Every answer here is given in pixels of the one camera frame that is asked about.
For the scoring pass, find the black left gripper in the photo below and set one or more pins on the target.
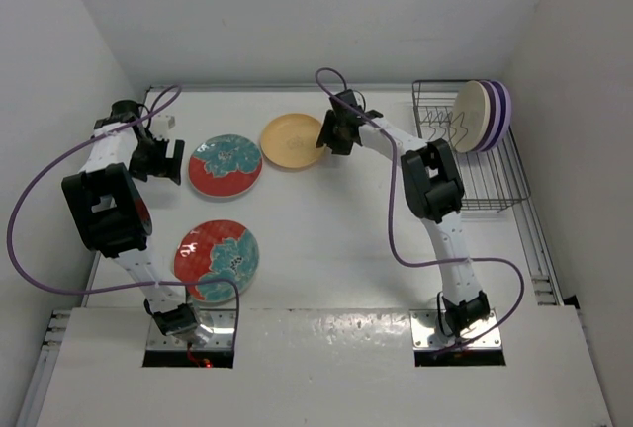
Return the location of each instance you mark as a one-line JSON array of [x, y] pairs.
[[164, 167]]

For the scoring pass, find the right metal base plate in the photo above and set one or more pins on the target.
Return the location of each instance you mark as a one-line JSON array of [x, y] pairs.
[[427, 337]]

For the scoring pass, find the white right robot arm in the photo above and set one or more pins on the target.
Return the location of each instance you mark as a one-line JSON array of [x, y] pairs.
[[433, 192]]

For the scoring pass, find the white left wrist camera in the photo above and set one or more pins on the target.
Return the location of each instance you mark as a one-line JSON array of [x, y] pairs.
[[161, 126]]

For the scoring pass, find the red teal floral plate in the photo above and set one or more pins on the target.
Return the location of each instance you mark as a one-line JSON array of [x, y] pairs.
[[217, 249], [225, 166]]

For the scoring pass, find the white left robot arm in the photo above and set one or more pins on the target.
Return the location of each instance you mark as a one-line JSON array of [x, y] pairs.
[[113, 219]]

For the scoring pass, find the grey wire dish rack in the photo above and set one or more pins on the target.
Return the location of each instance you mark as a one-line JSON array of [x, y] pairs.
[[494, 180]]

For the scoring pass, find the red teal floral plate upper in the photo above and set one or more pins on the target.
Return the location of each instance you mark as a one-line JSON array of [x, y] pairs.
[[225, 166]]

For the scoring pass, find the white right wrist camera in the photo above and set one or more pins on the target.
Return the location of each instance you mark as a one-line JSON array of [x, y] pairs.
[[346, 97]]

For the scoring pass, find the red teal floral plate lower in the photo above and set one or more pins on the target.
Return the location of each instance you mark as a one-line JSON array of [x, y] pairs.
[[217, 249]]

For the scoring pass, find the metal base plate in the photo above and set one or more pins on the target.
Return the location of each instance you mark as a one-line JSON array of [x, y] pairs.
[[214, 333], [427, 337]]

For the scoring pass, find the lavender plate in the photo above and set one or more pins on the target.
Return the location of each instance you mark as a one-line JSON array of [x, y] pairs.
[[497, 120], [506, 107]]

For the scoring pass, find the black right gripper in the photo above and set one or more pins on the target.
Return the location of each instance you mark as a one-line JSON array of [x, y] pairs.
[[327, 136]]

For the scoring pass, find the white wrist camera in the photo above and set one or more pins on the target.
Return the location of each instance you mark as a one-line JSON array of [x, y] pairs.
[[346, 97], [161, 126]]

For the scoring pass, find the orange plate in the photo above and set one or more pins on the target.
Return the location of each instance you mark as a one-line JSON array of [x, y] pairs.
[[290, 141]]

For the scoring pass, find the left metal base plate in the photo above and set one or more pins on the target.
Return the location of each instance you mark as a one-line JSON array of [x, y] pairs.
[[214, 333]]

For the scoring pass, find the cream plate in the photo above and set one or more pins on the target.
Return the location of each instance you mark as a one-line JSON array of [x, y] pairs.
[[471, 118]]

